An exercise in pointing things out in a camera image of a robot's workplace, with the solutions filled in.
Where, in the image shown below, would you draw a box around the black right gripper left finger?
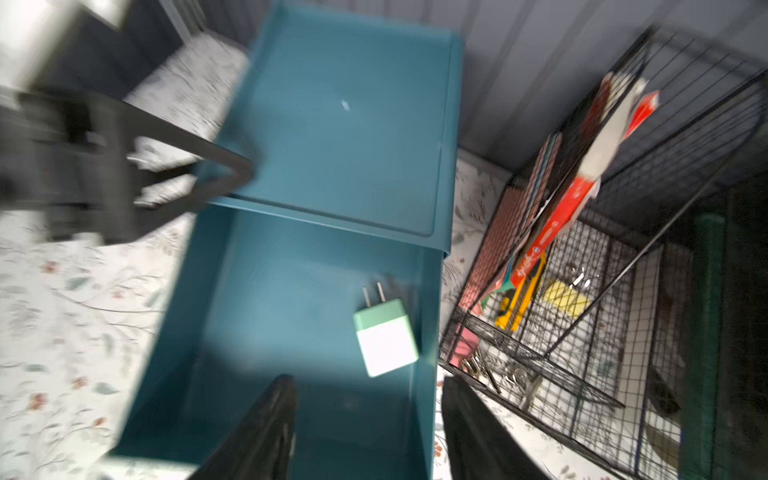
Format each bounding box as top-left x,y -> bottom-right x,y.
190,375 -> 298,479

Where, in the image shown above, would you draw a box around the red book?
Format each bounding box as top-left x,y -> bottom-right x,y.
504,72 -> 660,290

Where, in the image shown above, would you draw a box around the yellow sticky notes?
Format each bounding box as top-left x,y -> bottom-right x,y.
544,281 -> 592,319

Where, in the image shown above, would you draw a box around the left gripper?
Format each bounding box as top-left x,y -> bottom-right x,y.
1,90 -> 253,243

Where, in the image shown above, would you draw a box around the pile of binder clips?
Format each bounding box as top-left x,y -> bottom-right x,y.
459,350 -> 543,410

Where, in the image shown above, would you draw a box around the black wire desk organizer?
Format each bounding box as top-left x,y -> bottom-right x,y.
439,26 -> 767,479

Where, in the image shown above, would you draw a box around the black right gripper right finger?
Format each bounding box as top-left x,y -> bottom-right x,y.
441,376 -> 547,480

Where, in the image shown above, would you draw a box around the teal drawer cabinet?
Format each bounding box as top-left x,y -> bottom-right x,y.
109,5 -> 463,479

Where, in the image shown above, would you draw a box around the yellow utility knife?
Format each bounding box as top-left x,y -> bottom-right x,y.
495,253 -> 547,332

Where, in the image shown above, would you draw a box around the green plug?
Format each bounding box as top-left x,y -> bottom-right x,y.
353,282 -> 419,378

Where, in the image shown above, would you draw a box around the green strap bag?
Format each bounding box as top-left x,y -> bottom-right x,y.
678,213 -> 726,479

